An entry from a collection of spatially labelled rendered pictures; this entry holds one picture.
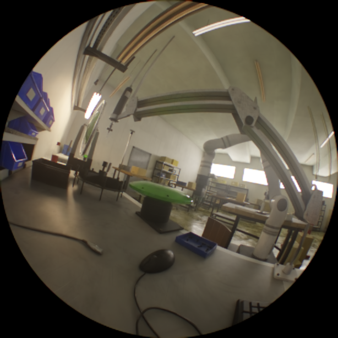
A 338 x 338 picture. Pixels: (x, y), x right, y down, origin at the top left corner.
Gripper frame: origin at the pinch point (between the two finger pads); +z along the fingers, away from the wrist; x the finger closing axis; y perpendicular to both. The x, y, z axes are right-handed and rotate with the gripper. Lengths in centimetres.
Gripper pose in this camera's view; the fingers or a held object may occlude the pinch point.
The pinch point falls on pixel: (199, 207)
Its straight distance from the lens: 67.9
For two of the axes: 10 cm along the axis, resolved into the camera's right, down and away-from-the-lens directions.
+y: -7.9, -1.7, 5.9
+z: -2.7, 9.6, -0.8
